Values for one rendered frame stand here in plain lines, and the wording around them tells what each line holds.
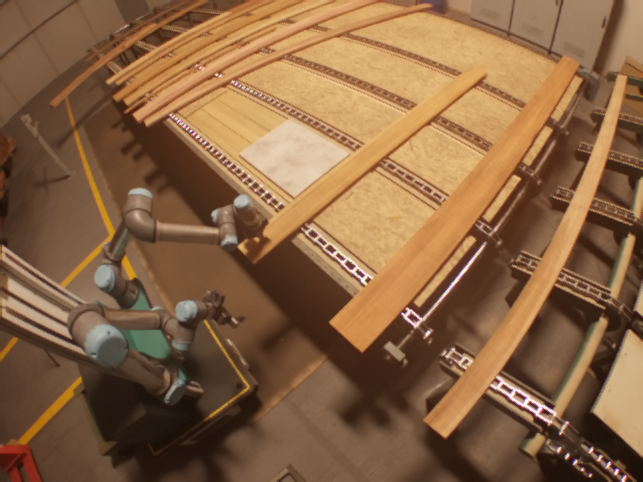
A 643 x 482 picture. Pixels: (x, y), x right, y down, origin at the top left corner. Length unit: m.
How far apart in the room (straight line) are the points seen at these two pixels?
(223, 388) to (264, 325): 0.62
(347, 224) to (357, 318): 0.53
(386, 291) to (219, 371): 1.19
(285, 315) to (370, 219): 1.07
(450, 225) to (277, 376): 1.51
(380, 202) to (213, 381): 1.48
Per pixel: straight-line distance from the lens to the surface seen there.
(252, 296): 2.56
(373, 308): 1.44
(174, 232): 1.33
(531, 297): 1.57
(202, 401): 2.16
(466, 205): 1.79
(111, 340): 0.92
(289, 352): 2.34
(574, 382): 1.56
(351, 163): 1.92
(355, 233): 1.67
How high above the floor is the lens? 2.24
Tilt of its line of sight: 58 degrees down
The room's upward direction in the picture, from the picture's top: 15 degrees counter-clockwise
